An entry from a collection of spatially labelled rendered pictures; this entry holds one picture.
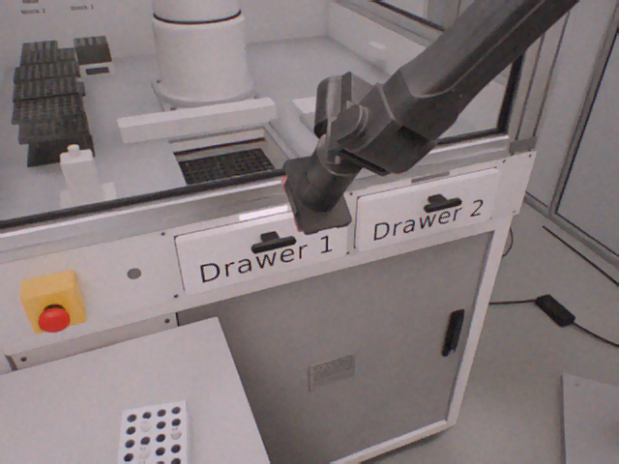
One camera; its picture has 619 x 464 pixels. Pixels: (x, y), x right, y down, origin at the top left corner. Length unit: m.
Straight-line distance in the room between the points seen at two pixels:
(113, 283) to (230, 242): 0.19
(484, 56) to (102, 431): 0.66
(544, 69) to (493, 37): 0.54
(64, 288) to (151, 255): 0.13
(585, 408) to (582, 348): 0.30
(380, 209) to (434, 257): 0.24
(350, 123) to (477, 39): 0.13
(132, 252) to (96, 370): 0.19
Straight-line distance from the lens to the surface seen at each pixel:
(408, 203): 0.94
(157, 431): 0.75
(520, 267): 2.39
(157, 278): 0.87
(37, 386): 0.91
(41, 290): 0.82
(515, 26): 0.49
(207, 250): 0.83
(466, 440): 1.73
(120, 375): 0.87
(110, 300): 0.88
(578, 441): 1.80
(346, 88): 0.61
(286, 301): 1.00
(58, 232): 0.80
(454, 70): 0.49
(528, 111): 1.04
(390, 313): 1.16
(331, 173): 0.57
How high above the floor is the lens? 1.40
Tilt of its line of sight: 36 degrees down
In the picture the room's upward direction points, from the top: straight up
